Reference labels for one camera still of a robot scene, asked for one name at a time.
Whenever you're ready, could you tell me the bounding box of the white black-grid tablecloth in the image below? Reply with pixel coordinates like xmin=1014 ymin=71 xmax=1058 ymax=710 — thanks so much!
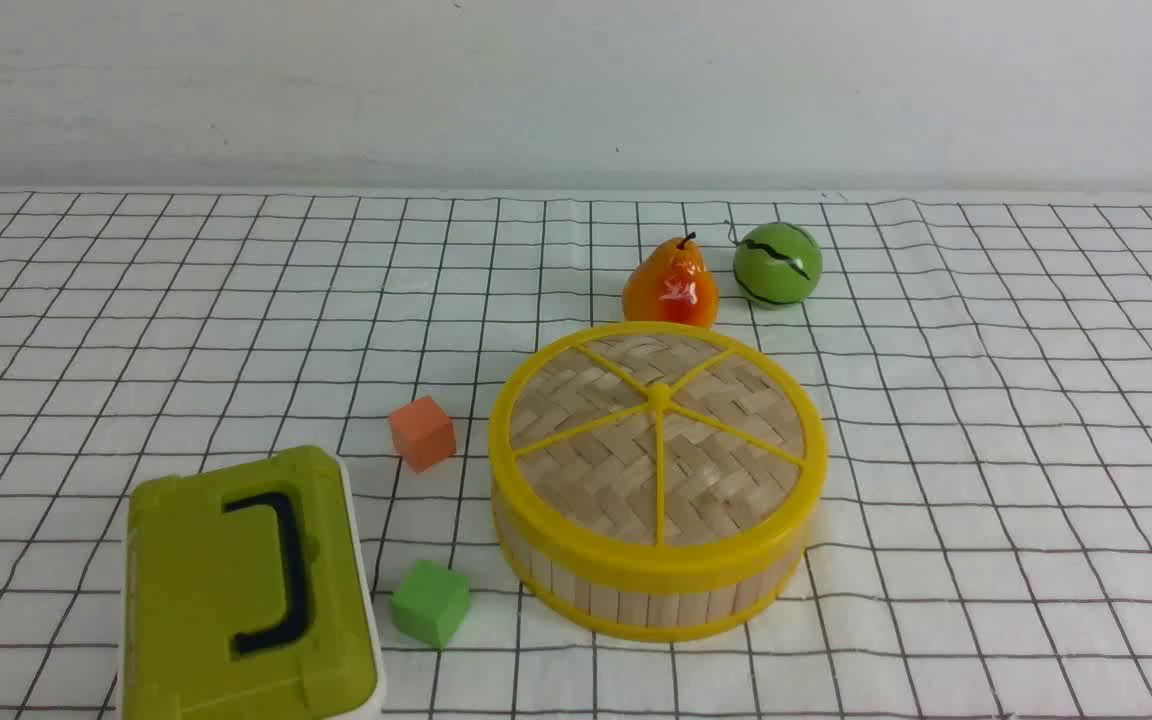
xmin=0 ymin=190 xmax=1152 ymax=719

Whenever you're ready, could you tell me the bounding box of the orange toy pear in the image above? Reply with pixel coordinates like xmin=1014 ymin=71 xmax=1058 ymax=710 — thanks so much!
xmin=622 ymin=232 xmax=721 ymax=328

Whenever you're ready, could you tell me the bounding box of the yellow-rimmed woven bamboo steamer lid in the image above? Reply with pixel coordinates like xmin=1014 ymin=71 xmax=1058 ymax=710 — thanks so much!
xmin=486 ymin=323 xmax=828 ymax=593

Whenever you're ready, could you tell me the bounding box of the yellow-rimmed bamboo steamer basket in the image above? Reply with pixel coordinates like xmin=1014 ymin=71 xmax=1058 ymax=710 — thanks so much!
xmin=492 ymin=492 xmax=810 ymax=643

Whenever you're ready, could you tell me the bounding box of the green toy watermelon ball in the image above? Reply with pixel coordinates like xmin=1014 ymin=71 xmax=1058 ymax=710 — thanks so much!
xmin=733 ymin=222 xmax=823 ymax=306

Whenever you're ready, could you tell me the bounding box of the olive green lidded box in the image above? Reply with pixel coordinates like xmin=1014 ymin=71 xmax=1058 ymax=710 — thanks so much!
xmin=119 ymin=446 xmax=387 ymax=719

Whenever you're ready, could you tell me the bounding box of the orange foam cube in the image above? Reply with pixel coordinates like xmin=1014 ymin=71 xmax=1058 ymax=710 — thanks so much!
xmin=388 ymin=395 xmax=456 ymax=473

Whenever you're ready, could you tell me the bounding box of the green foam cube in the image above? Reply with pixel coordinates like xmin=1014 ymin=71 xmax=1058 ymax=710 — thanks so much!
xmin=391 ymin=560 xmax=472 ymax=650

